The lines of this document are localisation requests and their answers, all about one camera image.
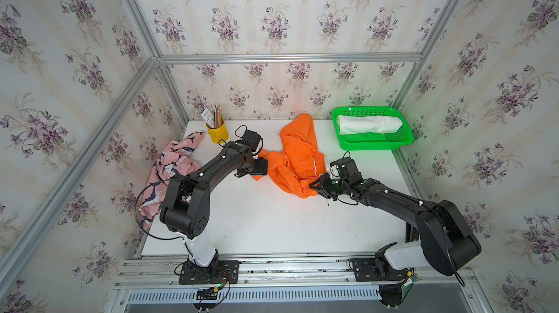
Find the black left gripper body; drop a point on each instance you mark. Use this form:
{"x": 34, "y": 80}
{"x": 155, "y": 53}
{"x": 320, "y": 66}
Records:
{"x": 256, "y": 166}

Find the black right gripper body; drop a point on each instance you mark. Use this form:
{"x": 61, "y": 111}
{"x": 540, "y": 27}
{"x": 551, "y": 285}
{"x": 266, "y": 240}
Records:
{"x": 329, "y": 186}

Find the orange cloth garment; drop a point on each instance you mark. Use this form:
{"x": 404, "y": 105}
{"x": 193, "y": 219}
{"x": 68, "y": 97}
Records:
{"x": 300, "y": 162}

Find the white shorts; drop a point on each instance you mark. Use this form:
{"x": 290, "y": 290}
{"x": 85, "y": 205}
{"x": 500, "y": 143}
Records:
{"x": 350, "y": 125}

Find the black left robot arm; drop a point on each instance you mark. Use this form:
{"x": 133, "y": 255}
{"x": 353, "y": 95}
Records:
{"x": 186, "y": 207}

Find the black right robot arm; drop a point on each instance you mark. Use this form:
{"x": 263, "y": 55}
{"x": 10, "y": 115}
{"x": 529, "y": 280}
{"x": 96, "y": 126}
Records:
{"x": 446, "y": 241}

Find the yellow pencil cup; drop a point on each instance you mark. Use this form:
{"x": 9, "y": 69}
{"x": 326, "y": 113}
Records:
{"x": 218, "y": 134}

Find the wooden pencils bundle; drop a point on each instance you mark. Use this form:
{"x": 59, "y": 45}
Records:
{"x": 217, "y": 116}

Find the green plastic basket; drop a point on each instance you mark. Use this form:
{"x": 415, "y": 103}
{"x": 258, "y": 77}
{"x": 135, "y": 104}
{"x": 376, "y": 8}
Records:
{"x": 369, "y": 140}

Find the pink patterned garment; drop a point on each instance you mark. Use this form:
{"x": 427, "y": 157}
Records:
{"x": 174, "y": 160}

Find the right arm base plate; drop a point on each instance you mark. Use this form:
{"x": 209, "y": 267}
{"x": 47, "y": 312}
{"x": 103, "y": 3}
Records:
{"x": 376, "y": 270}

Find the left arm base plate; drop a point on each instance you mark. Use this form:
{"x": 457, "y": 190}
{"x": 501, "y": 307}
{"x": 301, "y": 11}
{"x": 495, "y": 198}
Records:
{"x": 218, "y": 272}

